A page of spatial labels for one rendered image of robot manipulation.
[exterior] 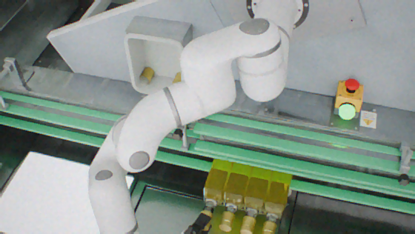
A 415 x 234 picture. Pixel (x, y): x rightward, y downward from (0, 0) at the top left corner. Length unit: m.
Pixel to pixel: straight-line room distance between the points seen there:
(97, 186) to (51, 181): 0.65
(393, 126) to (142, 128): 0.74
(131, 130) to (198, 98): 0.14
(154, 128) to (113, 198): 0.17
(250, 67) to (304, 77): 0.47
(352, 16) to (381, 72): 0.21
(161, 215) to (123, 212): 0.48
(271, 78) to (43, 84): 0.94
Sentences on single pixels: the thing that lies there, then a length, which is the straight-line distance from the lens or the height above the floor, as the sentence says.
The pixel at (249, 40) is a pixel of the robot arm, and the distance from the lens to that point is 0.88.
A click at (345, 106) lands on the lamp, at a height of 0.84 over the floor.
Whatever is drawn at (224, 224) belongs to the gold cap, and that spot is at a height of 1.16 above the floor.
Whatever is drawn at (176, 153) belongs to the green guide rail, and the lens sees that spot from 1.47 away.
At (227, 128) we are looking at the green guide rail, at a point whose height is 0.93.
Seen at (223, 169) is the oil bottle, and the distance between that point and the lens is 1.35.
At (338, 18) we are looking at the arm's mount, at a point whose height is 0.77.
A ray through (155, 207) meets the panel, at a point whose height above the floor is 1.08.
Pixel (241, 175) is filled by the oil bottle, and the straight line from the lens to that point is 1.34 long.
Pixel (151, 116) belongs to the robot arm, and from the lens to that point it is 0.90.
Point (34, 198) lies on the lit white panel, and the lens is 1.59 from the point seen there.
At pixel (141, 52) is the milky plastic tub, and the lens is 1.43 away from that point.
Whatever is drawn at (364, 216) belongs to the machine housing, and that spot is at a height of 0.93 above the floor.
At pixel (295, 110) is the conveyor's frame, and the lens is 1.34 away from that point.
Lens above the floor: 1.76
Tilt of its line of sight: 40 degrees down
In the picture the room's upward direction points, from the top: 158 degrees counter-clockwise
